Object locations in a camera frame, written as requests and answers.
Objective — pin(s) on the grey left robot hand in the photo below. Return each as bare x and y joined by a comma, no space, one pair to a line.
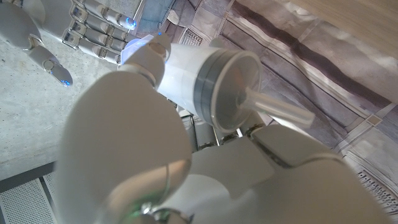
124,140

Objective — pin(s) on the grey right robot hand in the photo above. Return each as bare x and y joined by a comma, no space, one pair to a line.
62,18

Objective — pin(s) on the large clear plastic syringe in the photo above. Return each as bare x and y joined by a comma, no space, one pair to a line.
192,77

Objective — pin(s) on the printed sofa room backdrop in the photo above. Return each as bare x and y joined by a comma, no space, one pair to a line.
311,62

